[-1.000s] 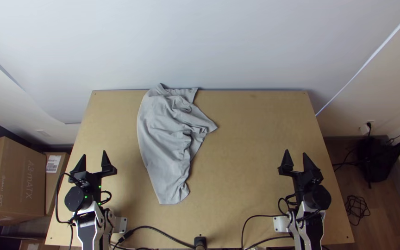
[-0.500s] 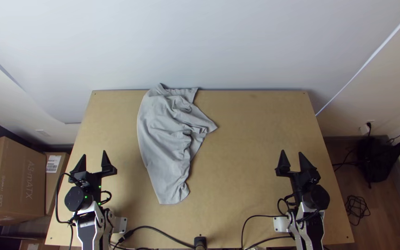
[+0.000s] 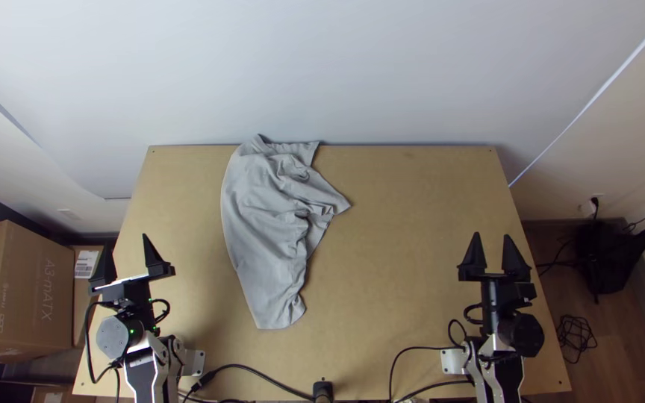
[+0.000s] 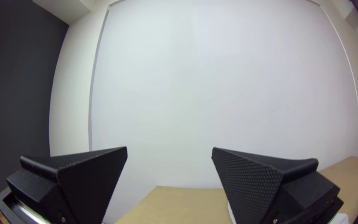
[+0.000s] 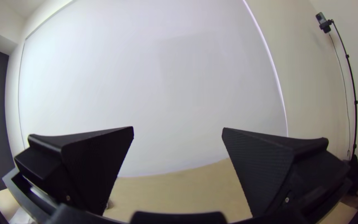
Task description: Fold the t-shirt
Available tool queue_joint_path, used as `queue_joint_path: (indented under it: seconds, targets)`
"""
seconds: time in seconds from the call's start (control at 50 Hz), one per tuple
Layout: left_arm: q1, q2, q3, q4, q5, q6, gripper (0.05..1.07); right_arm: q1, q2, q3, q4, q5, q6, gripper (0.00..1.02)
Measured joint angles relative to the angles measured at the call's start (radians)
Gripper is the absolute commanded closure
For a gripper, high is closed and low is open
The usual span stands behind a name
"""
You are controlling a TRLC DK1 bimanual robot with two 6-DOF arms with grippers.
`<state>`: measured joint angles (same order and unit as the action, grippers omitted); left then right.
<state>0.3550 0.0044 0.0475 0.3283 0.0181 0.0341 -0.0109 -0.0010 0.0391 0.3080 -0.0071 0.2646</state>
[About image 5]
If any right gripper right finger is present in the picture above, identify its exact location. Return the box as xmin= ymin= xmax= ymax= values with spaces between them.
xmin=221 ymin=127 xmax=351 ymax=218

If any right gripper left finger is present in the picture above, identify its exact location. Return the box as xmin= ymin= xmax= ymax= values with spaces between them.
xmin=13 ymin=126 xmax=135 ymax=216

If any black smartphone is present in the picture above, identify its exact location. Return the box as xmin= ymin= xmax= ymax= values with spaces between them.
xmin=315 ymin=12 xmax=332 ymax=34

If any black cable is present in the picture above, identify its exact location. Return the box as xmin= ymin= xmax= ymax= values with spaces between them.
xmin=329 ymin=32 xmax=352 ymax=159

